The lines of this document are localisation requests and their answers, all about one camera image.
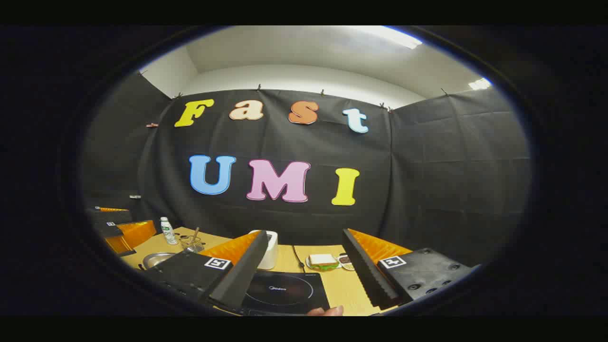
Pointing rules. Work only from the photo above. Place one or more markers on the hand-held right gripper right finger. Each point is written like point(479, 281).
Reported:
point(368, 275)

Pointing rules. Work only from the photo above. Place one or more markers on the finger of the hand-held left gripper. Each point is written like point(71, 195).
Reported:
point(110, 231)
point(111, 216)

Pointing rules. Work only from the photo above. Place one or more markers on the black induction cooktop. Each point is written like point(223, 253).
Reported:
point(294, 289)

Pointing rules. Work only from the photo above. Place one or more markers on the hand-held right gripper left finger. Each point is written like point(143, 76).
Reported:
point(242, 275)

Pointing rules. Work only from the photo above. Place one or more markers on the white drink bottle green label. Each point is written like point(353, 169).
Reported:
point(167, 232)

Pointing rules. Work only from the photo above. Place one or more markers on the small ceiling light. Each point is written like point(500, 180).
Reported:
point(479, 84)

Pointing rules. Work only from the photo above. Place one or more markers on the row of small cloth clips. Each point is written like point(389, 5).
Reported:
point(259, 87)

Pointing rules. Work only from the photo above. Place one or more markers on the stainless steel pot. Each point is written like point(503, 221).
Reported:
point(156, 260)

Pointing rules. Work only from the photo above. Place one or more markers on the sandwich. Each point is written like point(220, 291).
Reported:
point(323, 260)

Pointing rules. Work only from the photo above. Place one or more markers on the small dish of food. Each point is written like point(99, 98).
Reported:
point(346, 261)

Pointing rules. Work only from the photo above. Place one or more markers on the black backdrop cloth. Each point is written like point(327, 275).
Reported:
point(427, 190)

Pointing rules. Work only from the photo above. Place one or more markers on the white toaster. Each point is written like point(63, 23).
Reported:
point(271, 251)

